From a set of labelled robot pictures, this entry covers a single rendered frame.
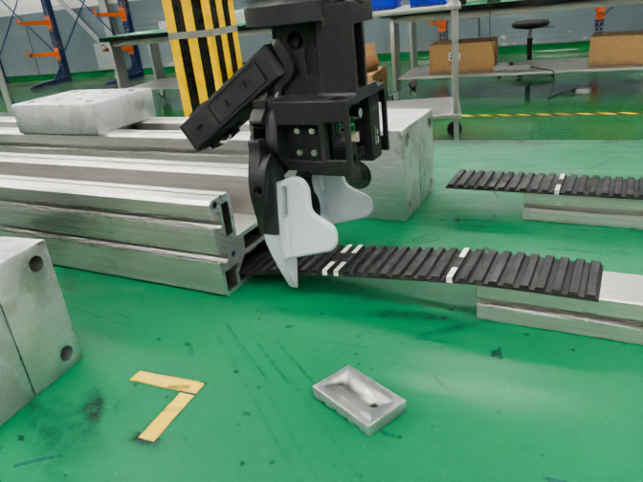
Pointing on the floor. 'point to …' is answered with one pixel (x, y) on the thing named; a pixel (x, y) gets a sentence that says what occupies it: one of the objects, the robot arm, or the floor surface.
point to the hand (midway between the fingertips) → (301, 256)
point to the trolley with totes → (442, 110)
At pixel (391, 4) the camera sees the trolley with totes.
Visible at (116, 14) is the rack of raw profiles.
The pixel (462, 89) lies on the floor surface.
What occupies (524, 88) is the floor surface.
